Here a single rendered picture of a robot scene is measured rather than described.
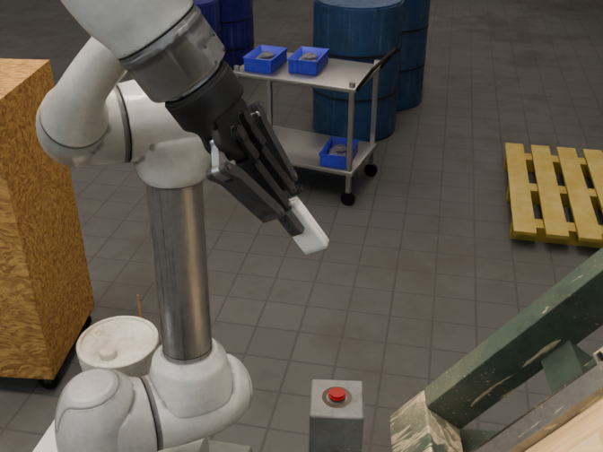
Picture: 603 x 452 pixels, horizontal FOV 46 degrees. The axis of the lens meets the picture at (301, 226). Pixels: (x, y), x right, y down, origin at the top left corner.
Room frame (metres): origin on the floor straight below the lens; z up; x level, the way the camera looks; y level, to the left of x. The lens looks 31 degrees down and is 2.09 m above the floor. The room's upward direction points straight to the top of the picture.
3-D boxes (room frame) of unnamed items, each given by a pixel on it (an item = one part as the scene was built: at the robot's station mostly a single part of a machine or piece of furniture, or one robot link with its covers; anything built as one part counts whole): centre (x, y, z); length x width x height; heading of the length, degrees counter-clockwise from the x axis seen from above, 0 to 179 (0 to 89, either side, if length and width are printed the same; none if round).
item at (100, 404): (1.02, 0.40, 1.03); 0.18 x 0.16 x 0.22; 115
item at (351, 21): (5.28, -0.53, 0.48); 1.29 x 0.79 x 0.97; 169
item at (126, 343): (2.07, 0.68, 0.24); 0.32 x 0.30 x 0.47; 169
